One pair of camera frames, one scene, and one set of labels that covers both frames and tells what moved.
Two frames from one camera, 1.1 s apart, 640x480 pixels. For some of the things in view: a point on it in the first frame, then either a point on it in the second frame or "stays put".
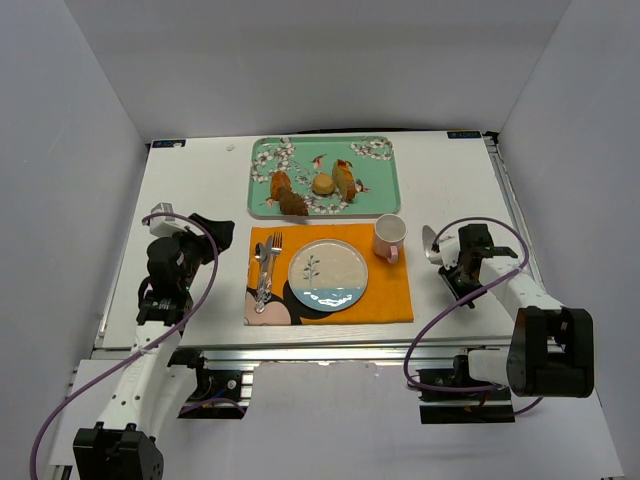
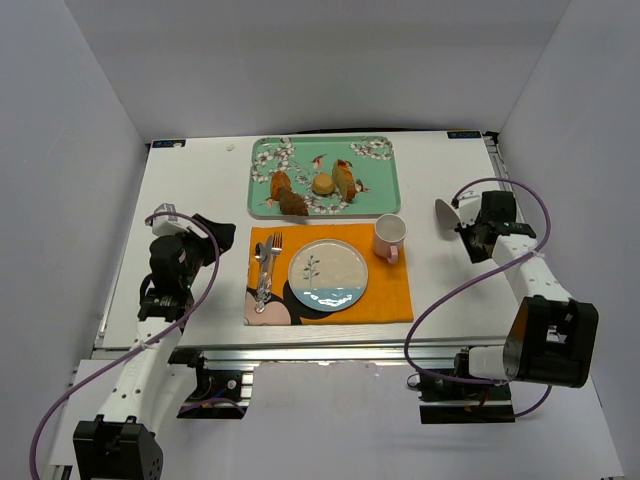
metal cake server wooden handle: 471,256 → 446,214
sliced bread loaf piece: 344,179 stays put
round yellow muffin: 323,185 stays put
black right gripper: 455,275 → 473,235
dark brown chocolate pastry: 291,203 stays put
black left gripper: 198,239 stays put
